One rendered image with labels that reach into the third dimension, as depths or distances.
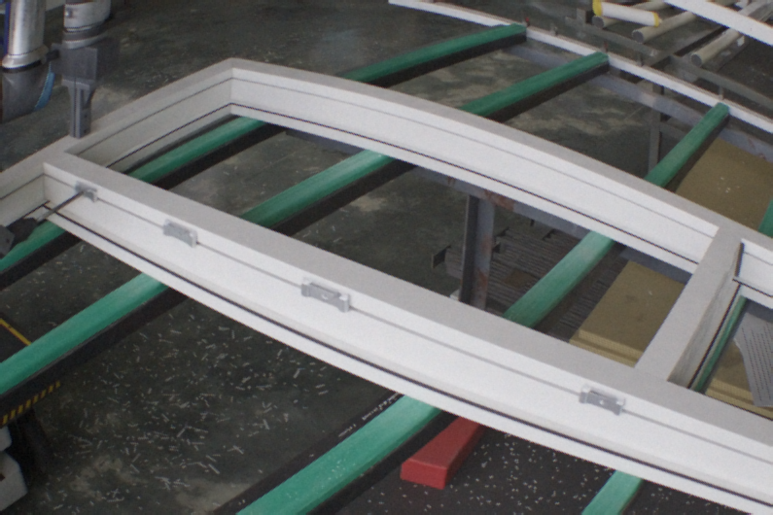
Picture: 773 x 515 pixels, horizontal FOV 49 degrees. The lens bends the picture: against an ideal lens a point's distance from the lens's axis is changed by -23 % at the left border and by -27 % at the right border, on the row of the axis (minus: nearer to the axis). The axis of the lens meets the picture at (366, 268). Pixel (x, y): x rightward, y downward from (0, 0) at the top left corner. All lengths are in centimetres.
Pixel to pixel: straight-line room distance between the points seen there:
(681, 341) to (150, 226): 60
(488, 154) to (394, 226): 178
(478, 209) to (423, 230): 158
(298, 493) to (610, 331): 78
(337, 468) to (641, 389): 28
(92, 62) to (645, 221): 75
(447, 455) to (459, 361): 34
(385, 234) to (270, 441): 99
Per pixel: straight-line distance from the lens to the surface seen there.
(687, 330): 98
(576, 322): 213
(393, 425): 93
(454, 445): 128
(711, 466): 88
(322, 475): 87
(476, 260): 156
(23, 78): 179
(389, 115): 142
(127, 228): 118
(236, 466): 220
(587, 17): 270
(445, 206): 326
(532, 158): 132
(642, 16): 270
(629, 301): 161
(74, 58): 132
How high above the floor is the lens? 143
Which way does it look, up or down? 29 degrees down
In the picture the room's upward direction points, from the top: 3 degrees clockwise
